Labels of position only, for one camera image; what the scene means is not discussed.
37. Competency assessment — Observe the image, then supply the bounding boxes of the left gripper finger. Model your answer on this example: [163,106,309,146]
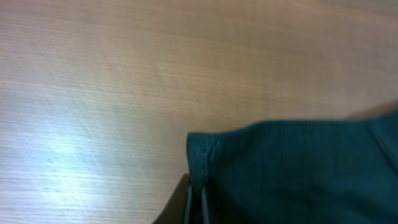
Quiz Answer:
[153,174,190,224]

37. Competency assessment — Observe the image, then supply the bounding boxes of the black shorts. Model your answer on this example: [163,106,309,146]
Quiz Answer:
[187,112,397,223]

